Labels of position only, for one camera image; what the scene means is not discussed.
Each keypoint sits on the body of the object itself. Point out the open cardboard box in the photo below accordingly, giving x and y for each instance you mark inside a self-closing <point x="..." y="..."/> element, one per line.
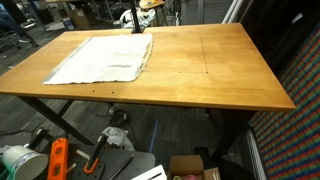
<point x="186" y="165"/>

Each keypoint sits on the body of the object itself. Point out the pink cloth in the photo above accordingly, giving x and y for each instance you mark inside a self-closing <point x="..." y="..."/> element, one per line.
<point x="191" y="177"/>

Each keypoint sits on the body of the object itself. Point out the clear plastic bag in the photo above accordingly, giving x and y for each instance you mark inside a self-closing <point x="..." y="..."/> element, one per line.
<point x="116" y="136"/>

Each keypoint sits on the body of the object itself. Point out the white pipe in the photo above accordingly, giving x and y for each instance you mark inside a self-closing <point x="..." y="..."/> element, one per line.
<point x="230" y="11"/>
<point x="237" y="11"/>

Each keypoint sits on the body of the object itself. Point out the round wooden stool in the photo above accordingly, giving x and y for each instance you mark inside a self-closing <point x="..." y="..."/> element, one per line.
<point x="151" y="4"/>

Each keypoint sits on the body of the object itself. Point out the yellow object in box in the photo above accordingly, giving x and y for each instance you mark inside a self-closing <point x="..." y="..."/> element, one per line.
<point x="177" y="178"/>

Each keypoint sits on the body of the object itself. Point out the grey tape strip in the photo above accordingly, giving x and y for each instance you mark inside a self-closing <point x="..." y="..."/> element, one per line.
<point x="65" y="61"/>

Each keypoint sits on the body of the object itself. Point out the small cardboard box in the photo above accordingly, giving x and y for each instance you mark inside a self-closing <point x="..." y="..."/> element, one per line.
<point x="79" y="19"/>

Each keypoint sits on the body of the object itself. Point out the orange spirit level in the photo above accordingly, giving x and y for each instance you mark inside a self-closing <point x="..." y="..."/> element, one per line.
<point x="57" y="160"/>

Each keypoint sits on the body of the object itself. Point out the black perforated board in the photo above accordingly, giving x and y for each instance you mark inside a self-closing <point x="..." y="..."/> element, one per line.
<point x="110" y="160"/>

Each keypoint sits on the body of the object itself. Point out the white cloth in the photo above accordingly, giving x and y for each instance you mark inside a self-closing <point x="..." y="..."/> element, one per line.
<point x="103" y="60"/>

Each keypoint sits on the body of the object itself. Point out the white slotted metal plate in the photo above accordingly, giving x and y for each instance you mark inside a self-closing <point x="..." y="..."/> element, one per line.
<point x="150" y="174"/>

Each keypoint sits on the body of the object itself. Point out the black pen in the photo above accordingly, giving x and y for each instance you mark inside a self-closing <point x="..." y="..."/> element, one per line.
<point x="121" y="166"/>

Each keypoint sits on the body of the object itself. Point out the black camera pole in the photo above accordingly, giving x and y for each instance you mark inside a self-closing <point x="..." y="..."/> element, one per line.
<point x="135" y="16"/>

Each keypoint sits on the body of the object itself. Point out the white paper bucket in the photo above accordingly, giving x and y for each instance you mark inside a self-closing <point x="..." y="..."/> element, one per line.
<point x="25" y="163"/>

